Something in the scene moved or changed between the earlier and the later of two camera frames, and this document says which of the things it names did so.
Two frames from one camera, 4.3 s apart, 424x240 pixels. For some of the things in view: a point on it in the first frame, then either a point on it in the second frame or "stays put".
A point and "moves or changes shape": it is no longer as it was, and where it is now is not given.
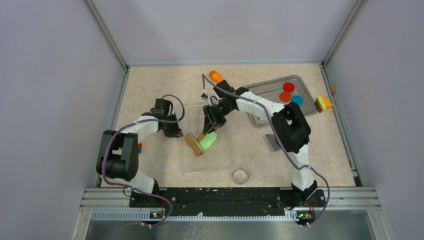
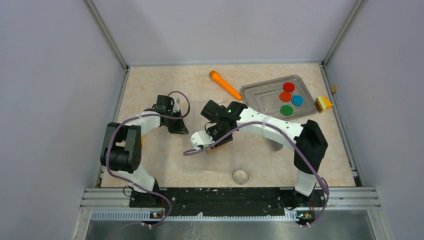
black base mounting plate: x=227 y=201 stays put
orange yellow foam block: x=321 y=103 stays put
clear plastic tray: x=221 y=159 stays put
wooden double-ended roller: x=194 y=144 moves or changes shape
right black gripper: x=212 y=123 -> x=229 y=138
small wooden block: x=333 y=88 stays put
